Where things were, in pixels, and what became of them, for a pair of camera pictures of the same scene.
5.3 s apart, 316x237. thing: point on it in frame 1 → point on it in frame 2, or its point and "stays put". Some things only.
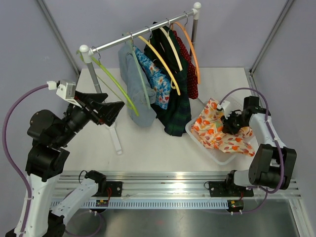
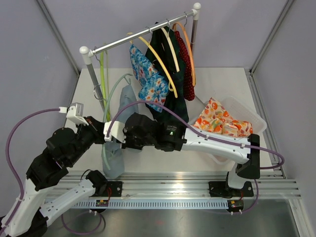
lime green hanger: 129,101 → 102,72
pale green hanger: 133,46 → 105,110
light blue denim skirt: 137,89 → 112,159
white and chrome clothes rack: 87,53 stays put
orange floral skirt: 208,127 stays put
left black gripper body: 79,117 → 91,133
